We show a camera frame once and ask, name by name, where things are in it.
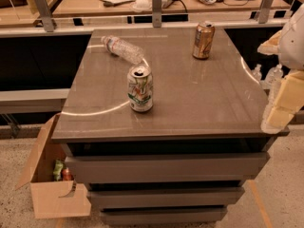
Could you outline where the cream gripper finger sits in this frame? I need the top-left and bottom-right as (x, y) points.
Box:
(260, 70), (304, 134)
(257, 31), (281, 55)

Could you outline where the orange soda can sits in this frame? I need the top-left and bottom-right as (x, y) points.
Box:
(193, 21), (215, 60)

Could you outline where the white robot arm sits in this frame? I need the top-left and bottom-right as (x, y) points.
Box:
(257, 4), (304, 134)

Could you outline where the small clear bottle right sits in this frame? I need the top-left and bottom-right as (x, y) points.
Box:
(264, 64), (283, 87)

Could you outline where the small clear bottle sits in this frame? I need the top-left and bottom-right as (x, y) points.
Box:
(264, 64), (283, 87)
(252, 64), (262, 82)

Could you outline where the small clear bottle left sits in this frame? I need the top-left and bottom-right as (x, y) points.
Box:
(252, 64), (262, 82)

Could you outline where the white green soda can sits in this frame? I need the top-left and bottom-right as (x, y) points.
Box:
(127, 63), (153, 112)

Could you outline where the clear plastic water bottle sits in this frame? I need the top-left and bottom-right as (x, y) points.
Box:
(101, 35), (143, 65)

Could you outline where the red can in box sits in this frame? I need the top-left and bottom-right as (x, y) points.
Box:
(61, 168), (73, 181)

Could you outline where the grey drawer cabinet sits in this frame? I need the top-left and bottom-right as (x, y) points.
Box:
(50, 27), (291, 226)

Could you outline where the green snack bag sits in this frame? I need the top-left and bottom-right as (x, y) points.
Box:
(53, 160), (64, 181)

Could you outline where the open cardboard box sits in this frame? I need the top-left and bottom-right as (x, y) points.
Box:
(16, 114), (91, 219)

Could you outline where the metal bracket right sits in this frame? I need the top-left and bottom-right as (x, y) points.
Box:
(256, 0), (274, 24)

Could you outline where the metal bracket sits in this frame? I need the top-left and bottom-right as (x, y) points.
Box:
(256, 0), (274, 24)
(34, 0), (55, 32)
(152, 0), (162, 28)

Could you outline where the metal bracket middle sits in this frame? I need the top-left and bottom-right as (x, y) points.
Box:
(152, 0), (162, 28)

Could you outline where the metal bracket left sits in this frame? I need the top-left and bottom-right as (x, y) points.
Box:
(34, 0), (55, 32)

